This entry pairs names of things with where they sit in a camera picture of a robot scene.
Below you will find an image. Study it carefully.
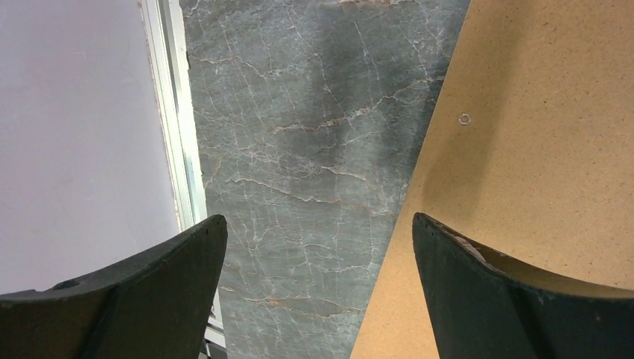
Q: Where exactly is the brown cardboard backing board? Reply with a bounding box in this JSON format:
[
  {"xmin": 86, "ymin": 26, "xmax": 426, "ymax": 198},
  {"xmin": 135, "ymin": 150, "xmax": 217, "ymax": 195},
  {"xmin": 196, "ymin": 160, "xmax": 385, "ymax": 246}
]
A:
[{"xmin": 351, "ymin": 1, "xmax": 633, "ymax": 358}]

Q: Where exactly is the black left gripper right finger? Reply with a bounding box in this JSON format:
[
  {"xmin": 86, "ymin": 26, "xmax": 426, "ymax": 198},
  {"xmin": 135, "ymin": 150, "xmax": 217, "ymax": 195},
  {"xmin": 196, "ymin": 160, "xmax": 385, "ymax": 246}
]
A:
[{"xmin": 412, "ymin": 213, "xmax": 633, "ymax": 358}]

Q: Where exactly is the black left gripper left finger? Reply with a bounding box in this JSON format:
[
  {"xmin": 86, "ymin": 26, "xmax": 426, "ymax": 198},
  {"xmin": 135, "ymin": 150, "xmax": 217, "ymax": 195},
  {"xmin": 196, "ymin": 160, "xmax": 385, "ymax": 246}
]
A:
[{"xmin": 1, "ymin": 215, "xmax": 228, "ymax": 358}]

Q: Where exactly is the aluminium rail frame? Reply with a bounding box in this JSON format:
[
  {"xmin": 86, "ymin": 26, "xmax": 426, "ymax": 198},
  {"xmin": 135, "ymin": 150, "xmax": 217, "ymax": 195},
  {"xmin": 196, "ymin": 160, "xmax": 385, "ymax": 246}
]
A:
[{"xmin": 138, "ymin": 0, "xmax": 228, "ymax": 350}]

